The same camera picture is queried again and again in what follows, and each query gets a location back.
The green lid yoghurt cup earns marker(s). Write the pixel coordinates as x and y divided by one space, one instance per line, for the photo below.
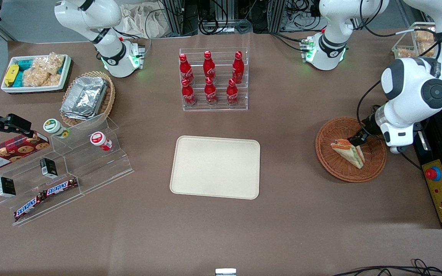
54 127

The brown Snickers bar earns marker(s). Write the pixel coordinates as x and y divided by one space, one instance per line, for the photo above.
60 186
29 207

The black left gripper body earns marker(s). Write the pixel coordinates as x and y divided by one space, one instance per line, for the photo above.
367 125

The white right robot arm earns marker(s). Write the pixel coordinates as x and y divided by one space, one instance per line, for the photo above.
109 50

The aluminium profile frame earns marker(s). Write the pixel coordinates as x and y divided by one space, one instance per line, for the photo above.
276 15
178 17

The stacked aluminium foil containers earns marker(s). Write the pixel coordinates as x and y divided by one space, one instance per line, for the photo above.
84 97

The bagged bread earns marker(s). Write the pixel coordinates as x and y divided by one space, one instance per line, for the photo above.
407 51
424 35

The black appliance cabinet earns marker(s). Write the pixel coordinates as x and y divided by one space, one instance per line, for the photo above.
422 145

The tan oval wicker basket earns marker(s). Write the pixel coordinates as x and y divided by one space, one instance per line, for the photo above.
108 101

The yellow snack pack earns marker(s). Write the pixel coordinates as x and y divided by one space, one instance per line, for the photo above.
11 74

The red lid yoghurt cup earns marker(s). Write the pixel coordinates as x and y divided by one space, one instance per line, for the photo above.
99 139

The red tartan cookie box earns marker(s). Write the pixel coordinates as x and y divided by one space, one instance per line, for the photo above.
10 151

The clear acrylic stepped stand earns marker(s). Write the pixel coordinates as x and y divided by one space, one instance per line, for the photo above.
90 168
25 180

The teal snack pack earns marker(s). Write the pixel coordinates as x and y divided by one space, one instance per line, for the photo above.
24 64
19 79

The red cola bottle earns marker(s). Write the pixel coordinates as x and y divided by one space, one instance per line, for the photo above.
208 66
210 92
232 94
188 95
185 71
238 68

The white rectangular snack bin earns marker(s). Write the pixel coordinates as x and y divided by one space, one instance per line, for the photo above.
65 73

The beige crumpled cloth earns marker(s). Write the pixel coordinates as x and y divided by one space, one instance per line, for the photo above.
144 19

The triangular sandwich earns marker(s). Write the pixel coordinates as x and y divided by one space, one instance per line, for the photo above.
349 153

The red emergency stop button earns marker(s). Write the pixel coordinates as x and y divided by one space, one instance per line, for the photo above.
432 174

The brown round wicker basket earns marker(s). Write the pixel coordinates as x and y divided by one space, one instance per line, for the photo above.
336 168

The small black box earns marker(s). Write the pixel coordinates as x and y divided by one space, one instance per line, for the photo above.
6 187
48 168

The clear bag rice crackers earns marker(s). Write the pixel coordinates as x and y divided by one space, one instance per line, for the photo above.
35 74
56 63

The cream plastic serving tray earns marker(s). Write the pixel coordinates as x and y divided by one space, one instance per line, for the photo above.
215 166

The clear acrylic bottle rack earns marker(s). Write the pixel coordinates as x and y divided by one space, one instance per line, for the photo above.
221 57

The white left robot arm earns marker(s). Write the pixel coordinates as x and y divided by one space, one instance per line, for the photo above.
409 88

